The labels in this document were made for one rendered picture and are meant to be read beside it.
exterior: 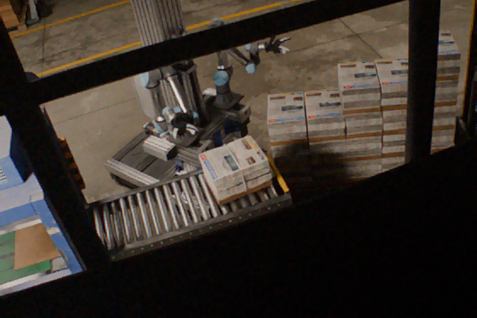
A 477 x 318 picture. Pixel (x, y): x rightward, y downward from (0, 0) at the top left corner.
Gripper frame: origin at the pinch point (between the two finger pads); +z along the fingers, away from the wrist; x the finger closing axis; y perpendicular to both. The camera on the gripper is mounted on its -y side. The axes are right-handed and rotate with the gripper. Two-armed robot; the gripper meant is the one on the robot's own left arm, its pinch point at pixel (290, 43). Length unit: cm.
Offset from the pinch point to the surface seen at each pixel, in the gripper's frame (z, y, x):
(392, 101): 77, 27, 37
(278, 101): -12.1, 37.8, 24.0
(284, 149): -6, 61, 54
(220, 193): -33, 16, 131
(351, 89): 46, 13, 39
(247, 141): -20, 7, 95
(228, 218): -27, 24, 145
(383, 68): 71, 15, 13
